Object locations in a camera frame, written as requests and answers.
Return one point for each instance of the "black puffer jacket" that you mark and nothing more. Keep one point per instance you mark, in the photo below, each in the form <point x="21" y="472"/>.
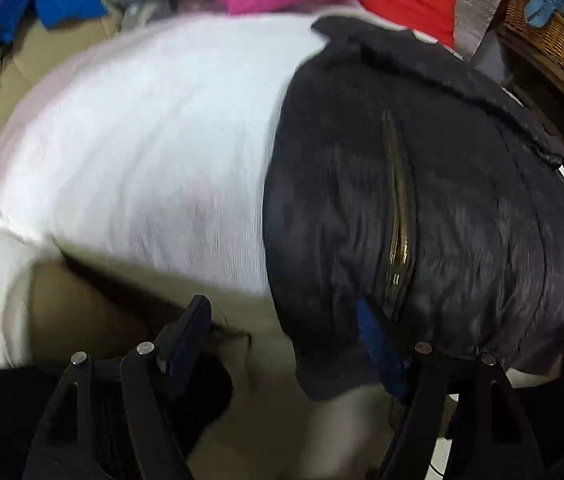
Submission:
<point x="437" y="210"/>

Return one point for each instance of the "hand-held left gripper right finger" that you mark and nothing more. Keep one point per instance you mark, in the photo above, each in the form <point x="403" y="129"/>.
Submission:
<point x="379" y="355"/>

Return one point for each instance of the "blue cloth in basket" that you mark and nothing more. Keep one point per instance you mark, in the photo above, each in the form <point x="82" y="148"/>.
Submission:
<point x="547" y="2"/>

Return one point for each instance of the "white bed sheet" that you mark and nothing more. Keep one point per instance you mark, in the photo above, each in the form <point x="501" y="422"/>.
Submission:
<point x="136" y="135"/>

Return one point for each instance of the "red cloth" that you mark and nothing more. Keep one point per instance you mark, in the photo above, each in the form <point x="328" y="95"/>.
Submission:
<point x="412" y="2"/>

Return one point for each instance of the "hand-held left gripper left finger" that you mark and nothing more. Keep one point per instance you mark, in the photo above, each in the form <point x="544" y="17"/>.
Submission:
<point x="186" y="340"/>

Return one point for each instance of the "large wicker basket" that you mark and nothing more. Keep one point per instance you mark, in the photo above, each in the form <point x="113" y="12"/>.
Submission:
<point x="542" y="27"/>

